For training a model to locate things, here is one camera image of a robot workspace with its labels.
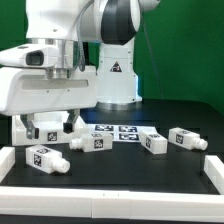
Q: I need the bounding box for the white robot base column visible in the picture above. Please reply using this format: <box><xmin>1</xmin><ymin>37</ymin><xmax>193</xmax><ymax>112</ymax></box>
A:
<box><xmin>97</xmin><ymin>40</ymin><xmax>142</xmax><ymax>110</ymax></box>

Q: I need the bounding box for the white left fence bar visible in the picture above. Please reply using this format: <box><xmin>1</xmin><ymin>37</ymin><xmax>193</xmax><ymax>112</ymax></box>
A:
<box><xmin>0</xmin><ymin>147</ymin><xmax>15</xmax><ymax>183</ymax></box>

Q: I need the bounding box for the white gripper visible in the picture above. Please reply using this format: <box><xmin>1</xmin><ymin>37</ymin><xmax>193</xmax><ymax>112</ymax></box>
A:
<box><xmin>0</xmin><ymin>45</ymin><xmax>97</xmax><ymax>139</ymax></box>

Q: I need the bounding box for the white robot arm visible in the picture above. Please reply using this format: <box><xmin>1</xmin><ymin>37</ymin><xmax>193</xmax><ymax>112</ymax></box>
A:
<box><xmin>0</xmin><ymin>0</ymin><xmax>161</xmax><ymax>145</ymax></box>

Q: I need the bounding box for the white front fence bar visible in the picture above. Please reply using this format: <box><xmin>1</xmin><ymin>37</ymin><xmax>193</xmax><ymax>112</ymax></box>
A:
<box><xmin>0</xmin><ymin>187</ymin><xmax>224</xmax><ymax>222</ymax></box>

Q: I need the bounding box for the white right fence bar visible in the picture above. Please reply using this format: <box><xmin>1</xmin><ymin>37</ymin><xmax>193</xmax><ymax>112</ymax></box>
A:
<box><xmin>204</xmin><ymin>155</ymin><xmax>224</xmax><ymax>195</ymax></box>

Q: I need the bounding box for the white fence bar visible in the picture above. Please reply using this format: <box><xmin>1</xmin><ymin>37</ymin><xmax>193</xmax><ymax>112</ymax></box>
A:
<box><xmin>204</xmin><ymin>155</ymin><xmax>224</xmax><ymax>195</ymax></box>
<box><xmin>0</xmin><ymin>147</ymin><xmax>15</xmax><ymax>183</ymax></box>
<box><xmin>0</xmin><ymin>187</ymin><xmax>224</xmax><ymax>222</ymax></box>

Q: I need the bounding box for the white marker sheet with tags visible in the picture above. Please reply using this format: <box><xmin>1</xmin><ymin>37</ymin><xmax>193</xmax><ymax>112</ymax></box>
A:
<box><xmin>88</xmin><ymin>124</ymin><xmax>156</xmax><ymax>142</ymax></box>

